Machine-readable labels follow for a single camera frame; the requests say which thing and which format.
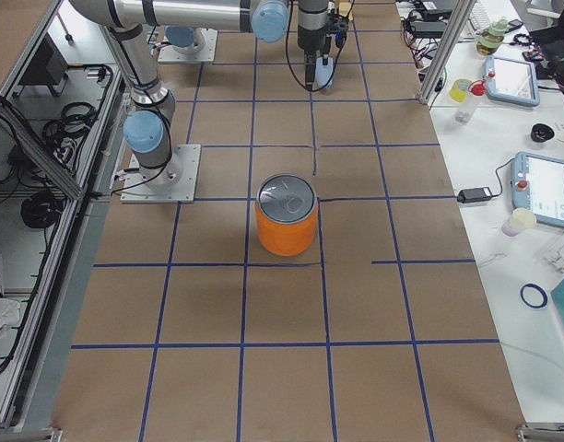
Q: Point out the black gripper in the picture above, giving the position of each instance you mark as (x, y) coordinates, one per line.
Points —
(311, 40)

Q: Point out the white paper cup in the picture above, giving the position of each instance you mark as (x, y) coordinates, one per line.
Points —
(324, 74)

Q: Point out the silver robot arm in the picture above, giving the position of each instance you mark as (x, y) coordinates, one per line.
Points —
(267, 20)
(147, 129)

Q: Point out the cream plastic cup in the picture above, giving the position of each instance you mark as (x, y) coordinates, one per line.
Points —
(520, 220)

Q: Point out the wooden mug stand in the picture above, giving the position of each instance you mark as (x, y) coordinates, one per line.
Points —
(345, 9)

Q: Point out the yellow tape roll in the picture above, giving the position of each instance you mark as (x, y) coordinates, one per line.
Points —
(459, 89)

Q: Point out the orange cylindrical can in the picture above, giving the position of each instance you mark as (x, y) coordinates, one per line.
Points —
(286, 210)

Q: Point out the clear plastic bottle red cap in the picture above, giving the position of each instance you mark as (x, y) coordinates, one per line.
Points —
(474, 96)

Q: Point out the green glass teapot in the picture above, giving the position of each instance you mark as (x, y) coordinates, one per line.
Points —
(490, 38)

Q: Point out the upper teach pendant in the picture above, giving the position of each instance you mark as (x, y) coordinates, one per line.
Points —
(511, 81)

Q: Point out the teach pendant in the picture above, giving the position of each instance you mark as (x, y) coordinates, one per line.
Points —
(511, 81)
(537, 184)

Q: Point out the black power adapter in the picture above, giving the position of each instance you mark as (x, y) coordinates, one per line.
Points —
(474, 195)

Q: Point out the black round bowl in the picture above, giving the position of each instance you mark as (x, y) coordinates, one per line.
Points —
(541, 133)

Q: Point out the lower teach pendant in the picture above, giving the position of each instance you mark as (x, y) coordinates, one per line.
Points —
(537, 184)

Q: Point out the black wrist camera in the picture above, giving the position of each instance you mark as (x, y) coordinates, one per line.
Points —
(338, 27)

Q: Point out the black power brick with cables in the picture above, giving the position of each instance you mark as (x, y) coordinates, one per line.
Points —
(423, 29)

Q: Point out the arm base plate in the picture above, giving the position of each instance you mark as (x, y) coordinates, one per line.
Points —
(186, 45)

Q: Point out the aluminium frame post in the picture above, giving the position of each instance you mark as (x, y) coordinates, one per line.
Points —
(459, 16)

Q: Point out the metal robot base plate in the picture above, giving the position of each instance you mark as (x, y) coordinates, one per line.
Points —
(176, 183)

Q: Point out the aluminium frame rack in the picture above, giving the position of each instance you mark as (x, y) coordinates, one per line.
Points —
(34, 262)

